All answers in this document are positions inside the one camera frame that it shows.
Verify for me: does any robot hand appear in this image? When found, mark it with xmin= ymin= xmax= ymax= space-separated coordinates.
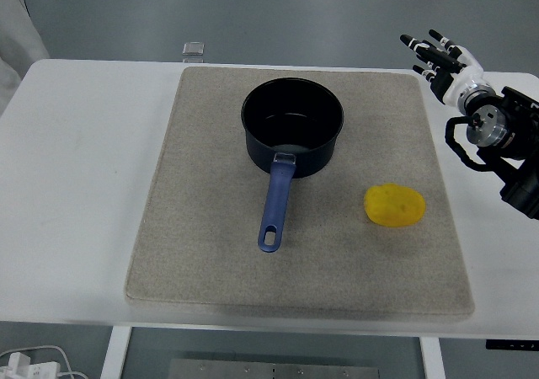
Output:
xmin=399 ymin=29 xmax=486 ymax=107

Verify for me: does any yellow potato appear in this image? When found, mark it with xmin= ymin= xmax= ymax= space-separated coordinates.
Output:
xmin=362 ymin=182 xmax=426 ymax=228

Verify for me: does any black table control panel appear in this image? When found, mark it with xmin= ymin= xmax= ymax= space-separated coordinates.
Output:
xmin=485 ymin=339 xmax=539 ymax=351

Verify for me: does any white table leg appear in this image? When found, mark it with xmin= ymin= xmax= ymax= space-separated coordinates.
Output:
xmin=419 ymin=336 xmax=446 ymax=379
xmin=99 ymin=325 xmax=134 ymax=379

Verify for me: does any beige fabric mat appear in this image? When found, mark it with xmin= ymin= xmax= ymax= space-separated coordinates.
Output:
xmin=124 ymin=66 xmax=476 ymax=323

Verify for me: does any grey metal plate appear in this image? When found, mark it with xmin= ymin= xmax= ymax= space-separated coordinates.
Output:
xmin=168 ymin=357 xmax=382 ymax=379

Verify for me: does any white power adapter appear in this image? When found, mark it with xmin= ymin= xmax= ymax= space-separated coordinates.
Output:
xmin=0 ymin=352 xmax=62 ymax=379

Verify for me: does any blue pot with handle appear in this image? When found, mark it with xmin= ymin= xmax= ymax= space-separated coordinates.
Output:
xmin=240 ymin=78 xmax=345 ymax=254

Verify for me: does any white cable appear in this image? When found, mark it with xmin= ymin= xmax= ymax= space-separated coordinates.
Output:
xmin=0 ymin=344 xmax=88 ymax=379

